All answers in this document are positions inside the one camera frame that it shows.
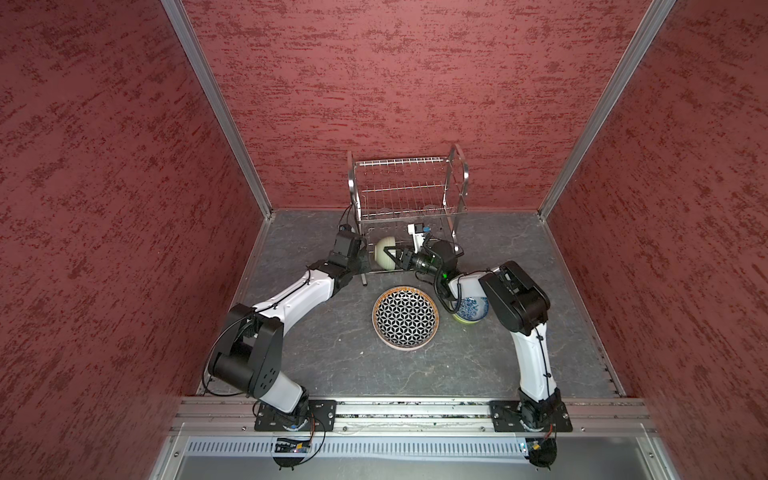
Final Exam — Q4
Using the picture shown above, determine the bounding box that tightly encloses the left base circuit board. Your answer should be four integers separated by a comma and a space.
272, 437, 314, 470

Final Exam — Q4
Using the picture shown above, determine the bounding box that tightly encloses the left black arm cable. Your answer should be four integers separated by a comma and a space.
200, 203, 355, 398

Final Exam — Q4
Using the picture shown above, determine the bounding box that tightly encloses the right black corrugated cable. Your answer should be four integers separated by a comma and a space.
431, 263, 466, 315

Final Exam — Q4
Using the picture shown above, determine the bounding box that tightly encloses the right base circuit board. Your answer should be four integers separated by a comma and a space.
525, 438, 558, 469

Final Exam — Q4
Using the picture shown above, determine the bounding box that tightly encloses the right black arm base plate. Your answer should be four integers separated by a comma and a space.
489, 400, 573, 435

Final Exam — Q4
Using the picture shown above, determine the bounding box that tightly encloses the left aluminium corner post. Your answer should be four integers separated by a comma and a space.
161, 0, 273, 221

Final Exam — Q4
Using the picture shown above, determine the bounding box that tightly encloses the pale green bowl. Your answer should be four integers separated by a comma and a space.
374, 236, 396, 271

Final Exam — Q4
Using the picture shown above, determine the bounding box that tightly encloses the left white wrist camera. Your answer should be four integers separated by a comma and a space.
338, 224, 357, 238

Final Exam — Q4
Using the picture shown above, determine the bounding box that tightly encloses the base circuit board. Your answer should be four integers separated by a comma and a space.
272, 437, 314, 470
525, 438, 558, 469

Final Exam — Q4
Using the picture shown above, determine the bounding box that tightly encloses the lime green bowl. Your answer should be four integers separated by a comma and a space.
452, 313, 487, 325

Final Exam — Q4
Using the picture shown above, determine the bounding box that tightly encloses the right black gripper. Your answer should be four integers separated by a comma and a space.
386, 244, 444, 278

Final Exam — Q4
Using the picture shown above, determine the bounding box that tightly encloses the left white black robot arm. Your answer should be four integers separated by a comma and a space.
206, 227, 365, 430

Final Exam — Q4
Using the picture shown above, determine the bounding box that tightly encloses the blue floral white bowl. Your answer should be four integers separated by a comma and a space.
453, 297, 490, 317

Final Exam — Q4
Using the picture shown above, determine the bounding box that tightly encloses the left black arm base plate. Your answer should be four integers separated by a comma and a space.
252, 399, 337, 432

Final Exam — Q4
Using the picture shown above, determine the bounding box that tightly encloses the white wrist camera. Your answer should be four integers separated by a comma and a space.
407, 223, 431, 252
338, 224, 357, 238

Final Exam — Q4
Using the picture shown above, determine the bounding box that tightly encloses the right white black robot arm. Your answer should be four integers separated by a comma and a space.
374, 235, 563, 432

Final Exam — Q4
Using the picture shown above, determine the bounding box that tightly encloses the aluminium corner post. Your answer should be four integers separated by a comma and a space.
161, 0, 273, 221
538, 0, 676, 223

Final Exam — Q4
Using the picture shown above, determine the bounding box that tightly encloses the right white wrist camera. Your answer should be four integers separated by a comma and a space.
407, 223, 431, 252

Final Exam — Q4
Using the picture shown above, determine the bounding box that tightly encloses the right aluminium corner post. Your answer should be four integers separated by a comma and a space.
538, 0, 676, 223

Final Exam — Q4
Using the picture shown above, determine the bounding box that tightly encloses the white patterned deep plate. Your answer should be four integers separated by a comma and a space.
372, 286, 440, 351

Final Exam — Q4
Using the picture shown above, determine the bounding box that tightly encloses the aluminium front rail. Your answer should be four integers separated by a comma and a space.
167, 397, 660, 465

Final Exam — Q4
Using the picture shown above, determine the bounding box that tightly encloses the steel two-tier dish rack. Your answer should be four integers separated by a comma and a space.
347, 144, 469, 274

